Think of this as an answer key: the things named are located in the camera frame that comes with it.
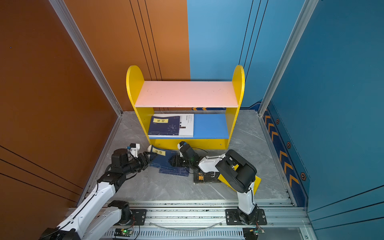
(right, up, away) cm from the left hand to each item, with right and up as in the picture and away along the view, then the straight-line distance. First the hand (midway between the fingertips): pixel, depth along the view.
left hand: (156, 155), depth 80 cm
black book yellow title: (+24, -13, +5) cm, 28 cm away
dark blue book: (+2, -4, +4) cm, 6 cm away
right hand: (+6, -6, +9) cm, 12 cm away
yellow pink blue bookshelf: (+26, +26, +40) cm, 54 cm away
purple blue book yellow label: (+2, +16, +9) cm, 18 cm away
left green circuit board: (-13, -35, -9) cm, 39 cm away
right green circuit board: (+51, -33, -11) cm, 62 cm away
